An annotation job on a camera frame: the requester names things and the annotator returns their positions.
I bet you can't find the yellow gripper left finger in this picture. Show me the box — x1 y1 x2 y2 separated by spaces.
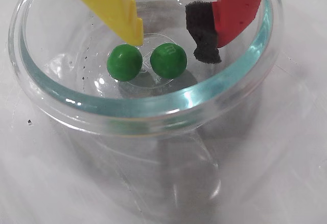
59 0 144 47

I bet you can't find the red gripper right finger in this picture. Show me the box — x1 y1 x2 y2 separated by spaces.
184 0 269 63

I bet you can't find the green round pill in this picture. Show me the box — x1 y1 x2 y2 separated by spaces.
150 42 188 79
106 44 143 82

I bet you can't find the clear glass bowl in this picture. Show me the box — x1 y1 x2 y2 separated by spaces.
7 0 284 139

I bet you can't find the white tablecloth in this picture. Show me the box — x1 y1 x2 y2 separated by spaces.
0 0 327 224

